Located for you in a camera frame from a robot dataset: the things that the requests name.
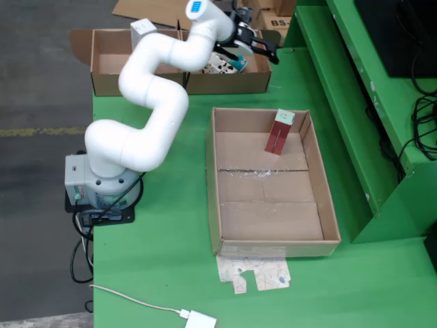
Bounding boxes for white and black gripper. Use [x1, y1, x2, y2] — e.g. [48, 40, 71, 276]
[214, 10, 280, 66]

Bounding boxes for white bottle teal label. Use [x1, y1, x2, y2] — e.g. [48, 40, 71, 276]
[227, 54, 249, 74]

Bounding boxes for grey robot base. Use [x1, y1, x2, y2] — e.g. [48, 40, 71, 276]
[64, 154, 143, 210]

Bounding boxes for cardboard box black print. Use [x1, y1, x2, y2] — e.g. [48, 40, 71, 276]
[240, 0, 298, 31]

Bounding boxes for open cardboard box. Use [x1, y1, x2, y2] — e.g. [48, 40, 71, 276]
[180, 29, 283, 95]
[69, 29, 187, 97]

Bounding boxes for shallow cardboard tray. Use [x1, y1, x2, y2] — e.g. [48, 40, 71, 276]
[206, 107, 342, 258]

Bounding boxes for white carton black spots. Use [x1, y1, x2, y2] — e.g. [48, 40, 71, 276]
[201, 51, 240, 74]

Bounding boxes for red carton white end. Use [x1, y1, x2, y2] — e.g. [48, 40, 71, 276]
[264, 108, 296, 156]

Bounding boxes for tall plain white carton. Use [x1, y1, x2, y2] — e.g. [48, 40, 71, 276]
[130, 18, 158, 49]

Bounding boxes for green metal shelf unit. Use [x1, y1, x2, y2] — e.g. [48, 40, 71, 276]
[283, 0, 437, 245]

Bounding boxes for black monitor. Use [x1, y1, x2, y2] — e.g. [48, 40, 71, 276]
[354, 0, 437, 79]

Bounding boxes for black mounting plate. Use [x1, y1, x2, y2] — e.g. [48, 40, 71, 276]
[64, 191, 136, 226]

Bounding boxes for flattened printed paper carton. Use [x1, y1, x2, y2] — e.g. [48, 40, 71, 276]
[216, 255, 292, 295]

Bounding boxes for white power adapter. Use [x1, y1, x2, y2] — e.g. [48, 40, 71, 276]
[186, 308, 218, 328]

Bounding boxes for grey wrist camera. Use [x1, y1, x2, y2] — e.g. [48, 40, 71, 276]
[235, 6, 254, 25]

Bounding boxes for white cable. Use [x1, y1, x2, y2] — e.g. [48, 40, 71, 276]
[89, 282, 188, 315]

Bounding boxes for black power cable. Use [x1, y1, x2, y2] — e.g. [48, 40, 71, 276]
[70, 210, 95, 284]

